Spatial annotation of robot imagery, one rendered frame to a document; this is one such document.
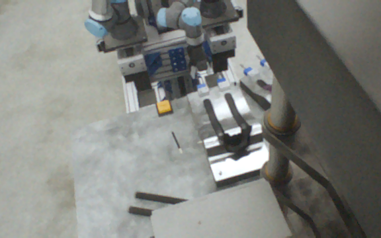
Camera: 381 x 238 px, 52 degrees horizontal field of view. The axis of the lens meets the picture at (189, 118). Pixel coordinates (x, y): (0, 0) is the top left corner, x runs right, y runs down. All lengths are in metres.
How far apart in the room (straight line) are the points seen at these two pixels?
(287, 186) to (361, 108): 0.75
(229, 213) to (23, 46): 3.52
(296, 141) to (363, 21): 0.49
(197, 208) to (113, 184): 0.94
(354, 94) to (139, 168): 1.48
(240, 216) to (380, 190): 0.50
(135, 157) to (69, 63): 2.05
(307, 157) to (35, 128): 2.71
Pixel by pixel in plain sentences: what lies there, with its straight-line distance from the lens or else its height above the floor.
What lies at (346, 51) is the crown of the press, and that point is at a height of 2.01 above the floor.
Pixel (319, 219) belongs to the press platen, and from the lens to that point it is 1.16.
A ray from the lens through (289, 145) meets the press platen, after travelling 0.97.
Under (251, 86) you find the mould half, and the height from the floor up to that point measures 0.85.
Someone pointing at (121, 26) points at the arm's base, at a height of 1.11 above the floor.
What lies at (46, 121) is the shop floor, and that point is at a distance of 3.39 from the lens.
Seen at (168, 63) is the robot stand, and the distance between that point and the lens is 2.28.
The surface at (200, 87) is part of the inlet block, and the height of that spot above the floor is 0.90.
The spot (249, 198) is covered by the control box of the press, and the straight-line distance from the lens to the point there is 0.97.
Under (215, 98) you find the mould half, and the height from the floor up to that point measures 0.89.
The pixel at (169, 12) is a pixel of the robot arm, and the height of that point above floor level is 1.34.
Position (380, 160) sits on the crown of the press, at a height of 1.95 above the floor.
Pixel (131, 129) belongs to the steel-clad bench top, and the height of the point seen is 0.80.
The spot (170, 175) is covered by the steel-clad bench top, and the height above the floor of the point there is 0.80.
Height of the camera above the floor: 2.33
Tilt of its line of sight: 51 degrees down
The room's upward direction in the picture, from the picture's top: 11 degrees counter-clockwise
